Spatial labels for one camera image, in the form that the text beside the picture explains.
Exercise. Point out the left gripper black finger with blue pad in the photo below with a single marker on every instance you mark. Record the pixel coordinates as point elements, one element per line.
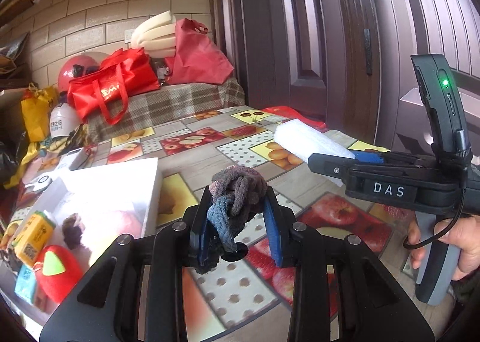
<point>133,281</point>
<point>374,158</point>
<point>372,304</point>

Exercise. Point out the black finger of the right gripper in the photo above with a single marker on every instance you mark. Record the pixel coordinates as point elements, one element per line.
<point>331,166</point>

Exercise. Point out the blue grey knotted rope toy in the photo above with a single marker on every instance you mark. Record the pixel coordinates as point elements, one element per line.
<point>237,196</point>

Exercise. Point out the yellow bamboo tissue pack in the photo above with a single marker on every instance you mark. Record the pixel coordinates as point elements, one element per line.
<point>33,237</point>

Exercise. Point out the pink fluffy plush toy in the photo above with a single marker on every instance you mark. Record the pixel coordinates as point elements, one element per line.
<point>109,227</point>

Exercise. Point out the brown white knotted rope toy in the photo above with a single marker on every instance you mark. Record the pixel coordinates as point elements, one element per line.
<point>73,228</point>

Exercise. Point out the dark green jacket sleeve forearm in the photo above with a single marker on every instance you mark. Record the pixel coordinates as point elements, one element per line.
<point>466,292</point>

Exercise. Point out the red apple plush toy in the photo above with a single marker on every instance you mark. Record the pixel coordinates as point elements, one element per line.
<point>57,272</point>

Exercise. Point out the blue tissue pack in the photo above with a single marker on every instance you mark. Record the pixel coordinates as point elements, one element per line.
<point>26,285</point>

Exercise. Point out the fruit pattern tablecloth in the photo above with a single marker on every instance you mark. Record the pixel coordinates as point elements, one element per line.
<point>250,299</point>

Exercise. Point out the white storage box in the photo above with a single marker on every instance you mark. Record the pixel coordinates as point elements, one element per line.
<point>132,186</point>

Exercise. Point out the dark wooden door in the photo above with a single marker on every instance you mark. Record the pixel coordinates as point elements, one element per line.
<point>309,55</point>

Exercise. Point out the white power bank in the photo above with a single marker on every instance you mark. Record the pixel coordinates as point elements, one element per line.
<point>73,160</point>

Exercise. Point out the dark red fabric bag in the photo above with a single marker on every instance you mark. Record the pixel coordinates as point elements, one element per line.
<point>197,59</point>

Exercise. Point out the plaid brown cloth cover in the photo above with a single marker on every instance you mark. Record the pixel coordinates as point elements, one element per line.
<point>171,102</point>

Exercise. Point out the white safety helmet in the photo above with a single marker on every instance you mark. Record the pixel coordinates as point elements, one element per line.
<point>63,120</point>

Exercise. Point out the yellow shopping bag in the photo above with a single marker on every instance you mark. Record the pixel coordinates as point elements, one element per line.
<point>36,106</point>

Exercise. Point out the cream foam roll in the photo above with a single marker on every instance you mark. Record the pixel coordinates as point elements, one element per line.
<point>156,36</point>

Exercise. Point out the red helmet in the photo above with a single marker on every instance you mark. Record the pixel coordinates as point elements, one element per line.
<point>75,67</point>

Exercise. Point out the black door handle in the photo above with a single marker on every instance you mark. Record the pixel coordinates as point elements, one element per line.
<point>368,52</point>

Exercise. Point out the white round wireless charger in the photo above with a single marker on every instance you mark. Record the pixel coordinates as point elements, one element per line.
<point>40,184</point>

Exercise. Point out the red tote bag with handles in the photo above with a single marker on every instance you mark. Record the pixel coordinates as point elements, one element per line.
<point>123,74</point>

